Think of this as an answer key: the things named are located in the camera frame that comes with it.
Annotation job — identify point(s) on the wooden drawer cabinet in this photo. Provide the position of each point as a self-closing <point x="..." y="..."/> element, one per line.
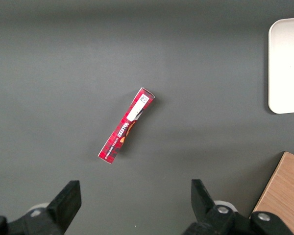
<point x="284" y="191"/>

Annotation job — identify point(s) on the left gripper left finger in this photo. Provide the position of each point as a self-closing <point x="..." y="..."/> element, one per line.
<point x="61" y="208"/>

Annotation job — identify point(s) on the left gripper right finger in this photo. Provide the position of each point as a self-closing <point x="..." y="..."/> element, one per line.
<point x="205" y="215"/>

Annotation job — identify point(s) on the red tartan cookie box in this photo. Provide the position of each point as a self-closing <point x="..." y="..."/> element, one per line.
<point x="127" y="124"/>

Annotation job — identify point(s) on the cream plastic tray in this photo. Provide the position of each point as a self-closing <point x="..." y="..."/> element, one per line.
<point x="286" y="68"/>

